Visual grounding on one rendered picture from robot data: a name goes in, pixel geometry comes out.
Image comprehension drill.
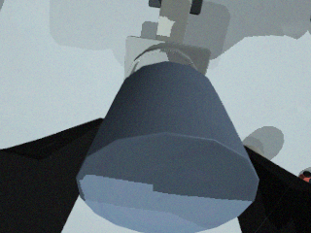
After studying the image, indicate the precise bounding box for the grey cylinder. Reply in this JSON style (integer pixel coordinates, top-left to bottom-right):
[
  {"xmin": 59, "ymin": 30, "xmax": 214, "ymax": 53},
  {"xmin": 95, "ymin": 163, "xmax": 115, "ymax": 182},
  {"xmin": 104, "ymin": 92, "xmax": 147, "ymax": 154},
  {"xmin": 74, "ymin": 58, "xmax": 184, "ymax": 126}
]
[{"xmin": 245, "ymin": 145, "xmax": 265, "ymax": 158}]

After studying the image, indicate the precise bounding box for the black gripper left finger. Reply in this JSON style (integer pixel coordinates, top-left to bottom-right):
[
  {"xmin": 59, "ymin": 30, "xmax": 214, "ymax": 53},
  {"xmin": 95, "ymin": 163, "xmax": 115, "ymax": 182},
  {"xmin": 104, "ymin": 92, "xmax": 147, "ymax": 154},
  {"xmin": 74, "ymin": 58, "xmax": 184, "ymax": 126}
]
[{"xmin": 0, "ymin": 117, "xmax": 105, "ymax": 233}]

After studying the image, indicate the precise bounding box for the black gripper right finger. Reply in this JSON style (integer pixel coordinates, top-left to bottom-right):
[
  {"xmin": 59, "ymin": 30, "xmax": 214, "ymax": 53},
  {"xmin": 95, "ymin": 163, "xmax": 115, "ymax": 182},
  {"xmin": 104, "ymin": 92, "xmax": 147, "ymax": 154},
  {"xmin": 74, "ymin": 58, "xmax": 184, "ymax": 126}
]
[{"xmin": 237, "ymin": 145, "xmax": 311, "ymax": 233}]

